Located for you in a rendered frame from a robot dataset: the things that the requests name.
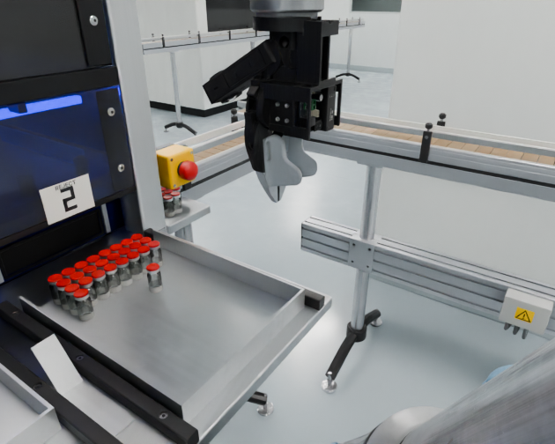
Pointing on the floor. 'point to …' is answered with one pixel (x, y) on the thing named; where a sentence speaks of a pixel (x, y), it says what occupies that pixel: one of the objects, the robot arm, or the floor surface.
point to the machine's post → (135, 118)
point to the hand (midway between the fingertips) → (271, 190)
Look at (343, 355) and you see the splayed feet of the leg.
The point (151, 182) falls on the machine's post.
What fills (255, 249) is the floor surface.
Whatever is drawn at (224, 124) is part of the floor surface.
